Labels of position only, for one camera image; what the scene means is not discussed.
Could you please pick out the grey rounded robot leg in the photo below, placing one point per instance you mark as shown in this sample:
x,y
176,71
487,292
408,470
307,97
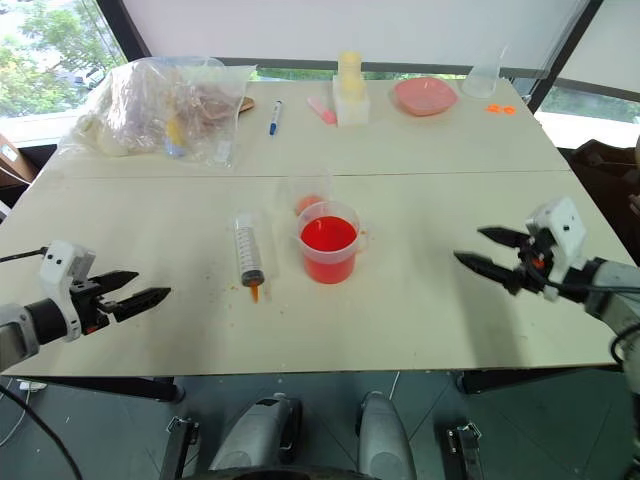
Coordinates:
x,y
255,435
385,435

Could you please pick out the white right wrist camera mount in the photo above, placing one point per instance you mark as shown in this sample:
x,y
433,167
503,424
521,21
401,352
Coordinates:
x,y
567,227

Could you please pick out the beaker with red liquid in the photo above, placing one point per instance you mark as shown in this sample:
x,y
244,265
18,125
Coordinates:
x,y
327,245

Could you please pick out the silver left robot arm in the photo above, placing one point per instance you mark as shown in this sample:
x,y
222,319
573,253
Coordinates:
x,y
20,327

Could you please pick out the blue and white marker pen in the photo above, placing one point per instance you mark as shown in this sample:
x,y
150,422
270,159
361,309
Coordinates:
x,y
276,119

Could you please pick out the white power strip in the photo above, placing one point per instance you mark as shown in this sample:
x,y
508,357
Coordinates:
x,y
31,385

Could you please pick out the clear conical flask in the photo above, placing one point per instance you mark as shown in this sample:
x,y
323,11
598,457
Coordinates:
x,y
482,77

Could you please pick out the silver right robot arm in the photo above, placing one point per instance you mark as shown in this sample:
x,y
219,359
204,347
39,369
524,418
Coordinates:
x,y
612,290

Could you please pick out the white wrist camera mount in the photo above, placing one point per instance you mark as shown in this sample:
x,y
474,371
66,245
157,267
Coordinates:
x,y
59,260
567,227

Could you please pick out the clear plastic bag with items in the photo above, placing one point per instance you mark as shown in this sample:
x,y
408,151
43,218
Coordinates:
x,y
160,112

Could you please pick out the brown cardboard box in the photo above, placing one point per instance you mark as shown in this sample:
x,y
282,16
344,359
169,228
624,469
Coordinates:
x,y
14,162

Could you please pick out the dark brown chair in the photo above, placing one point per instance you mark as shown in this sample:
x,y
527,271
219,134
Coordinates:
x,y
607,185

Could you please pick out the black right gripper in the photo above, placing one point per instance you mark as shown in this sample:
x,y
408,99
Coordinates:
x,y
534,270

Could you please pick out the small orange plastic piece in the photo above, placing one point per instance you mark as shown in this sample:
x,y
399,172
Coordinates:
x,y
509,110
494,108

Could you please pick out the black table crossbar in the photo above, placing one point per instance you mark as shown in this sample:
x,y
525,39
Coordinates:
x,y
540,379
110,386

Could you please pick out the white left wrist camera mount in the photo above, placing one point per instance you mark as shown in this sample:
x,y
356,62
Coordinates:
x,y
59,260

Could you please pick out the pink plastic tube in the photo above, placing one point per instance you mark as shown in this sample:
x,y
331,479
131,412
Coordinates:
x,y
322,111

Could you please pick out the brown wooden piece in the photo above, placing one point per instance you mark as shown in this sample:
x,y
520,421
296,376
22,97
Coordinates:
x,y
248,105

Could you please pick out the pink plastic bowl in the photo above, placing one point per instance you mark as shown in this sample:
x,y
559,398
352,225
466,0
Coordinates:
x,y
425,96

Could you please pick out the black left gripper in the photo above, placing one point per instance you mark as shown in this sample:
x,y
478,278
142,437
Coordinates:
x,y
89,309

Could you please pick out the large clear plastic syringe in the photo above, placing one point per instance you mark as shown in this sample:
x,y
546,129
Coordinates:
x,y
248,250

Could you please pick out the white bottle yellow cap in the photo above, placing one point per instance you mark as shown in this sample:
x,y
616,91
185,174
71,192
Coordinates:
x,y
352,106

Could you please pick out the pale yellow bottle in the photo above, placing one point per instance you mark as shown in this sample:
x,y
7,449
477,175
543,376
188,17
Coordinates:
x,y
351,67

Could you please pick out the small clear plastic cup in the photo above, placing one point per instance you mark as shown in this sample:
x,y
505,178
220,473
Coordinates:
x,y
311,192

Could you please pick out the black metal table bracket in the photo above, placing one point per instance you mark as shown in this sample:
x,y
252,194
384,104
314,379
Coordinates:
x,y
177,447
465,447

